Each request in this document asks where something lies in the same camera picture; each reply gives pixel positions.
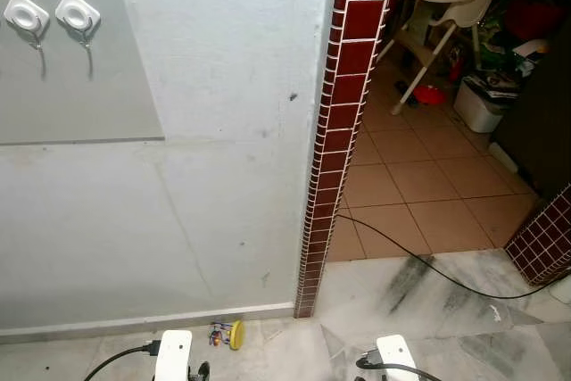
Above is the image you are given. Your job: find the red tiled pillar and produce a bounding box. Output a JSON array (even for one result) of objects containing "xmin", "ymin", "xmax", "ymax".
[{"xmin": 294, "ymin": 0, "xmax": 403, "ymax": 319}]

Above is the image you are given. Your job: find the dark cabinet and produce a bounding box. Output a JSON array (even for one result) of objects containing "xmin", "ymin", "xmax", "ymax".
[{"xmin": 488, "ymin": 22, "xmax": 571, "ymax": 201}]

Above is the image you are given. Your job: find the red bowl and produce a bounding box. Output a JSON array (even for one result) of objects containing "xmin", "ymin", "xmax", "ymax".
[{"xmin": 414, "ymin": 84, "xmax": 448, "ymax": 106}]

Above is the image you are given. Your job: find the white storage bin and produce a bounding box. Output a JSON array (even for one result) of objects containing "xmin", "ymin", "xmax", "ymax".
[{"xmin": 452, "ymin": 72, "xmax": 520, "ymax": 135}]

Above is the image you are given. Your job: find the red bag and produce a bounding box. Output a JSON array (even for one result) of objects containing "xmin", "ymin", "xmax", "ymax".
[{"xmin": 503, "ymin": 0, "xmax": 568, "ymax": 44}]

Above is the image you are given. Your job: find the beige baby high chair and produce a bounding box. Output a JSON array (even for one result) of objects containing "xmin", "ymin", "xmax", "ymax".
[{"xmin": 390, "ymin": 0, "xmax": 517, "ymax": 117}]

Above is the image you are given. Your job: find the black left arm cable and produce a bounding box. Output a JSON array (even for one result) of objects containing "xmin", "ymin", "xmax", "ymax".
[{"xmin": 84, "ymin": 340, "xmax": 162, "ymax": 381}]

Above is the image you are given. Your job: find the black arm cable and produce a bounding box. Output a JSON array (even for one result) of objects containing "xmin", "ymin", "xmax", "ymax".
[
  {"xmin": 84, "ymin": 340, "xmax": 162, "ymax": 381},
  {"xmin": 354, "ymin": 352, "xmax": 443, "ymax": 381}
]

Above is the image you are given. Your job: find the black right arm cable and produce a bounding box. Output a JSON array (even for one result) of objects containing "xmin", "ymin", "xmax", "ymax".
[{"xmin": 354, "ymin": 352, "xmax": 443, "ymax": 381}]

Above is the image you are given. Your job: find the red tiled low wall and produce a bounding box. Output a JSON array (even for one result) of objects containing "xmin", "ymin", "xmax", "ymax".
[{"xmin": 503, "ymin": 184, "xmax": 571, "ymax": 289}]

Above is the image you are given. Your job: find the black floor cable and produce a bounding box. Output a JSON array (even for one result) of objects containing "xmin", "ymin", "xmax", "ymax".
[{"xmin": 335, "ymin": 211, "xmax": 560, "ymax": 301}]

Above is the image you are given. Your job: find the grey wall board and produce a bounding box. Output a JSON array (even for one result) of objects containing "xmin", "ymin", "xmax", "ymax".
[{"xmin": 0, "ymin": 0, "xmax": 167, "ymax": 146}]

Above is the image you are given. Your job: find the white adhesive wall hook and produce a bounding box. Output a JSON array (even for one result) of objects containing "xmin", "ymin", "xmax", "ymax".
[
  {"xmin": 3, "ymin": 0, "xmax": 51, "ymax": 78},
  {"xmin": 54, "ymin": 0, "xmax": 102, "ymax": 79}
]

